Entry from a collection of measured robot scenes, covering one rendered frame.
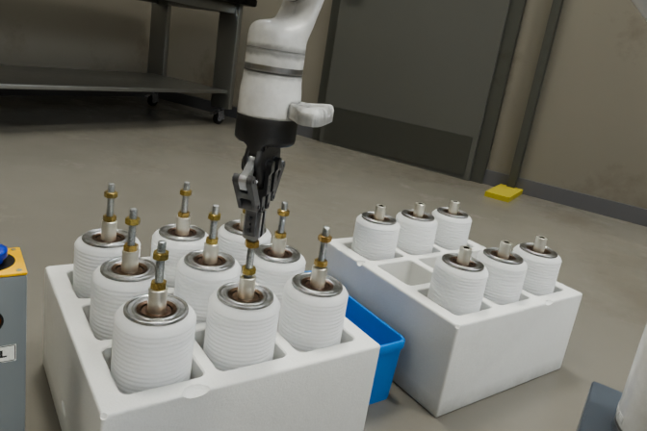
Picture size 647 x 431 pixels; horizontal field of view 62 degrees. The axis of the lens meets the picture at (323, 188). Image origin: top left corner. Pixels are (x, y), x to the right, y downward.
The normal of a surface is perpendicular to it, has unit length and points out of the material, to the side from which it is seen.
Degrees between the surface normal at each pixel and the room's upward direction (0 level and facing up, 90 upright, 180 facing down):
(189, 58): 90
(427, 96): 90
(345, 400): 90
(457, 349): 90
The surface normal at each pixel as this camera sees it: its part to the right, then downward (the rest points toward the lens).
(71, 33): 0.83, 0.26
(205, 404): 0.56, 0.29
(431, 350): -0.81, 0.03
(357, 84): -0.54, 0.14
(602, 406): 0.15, -0.95
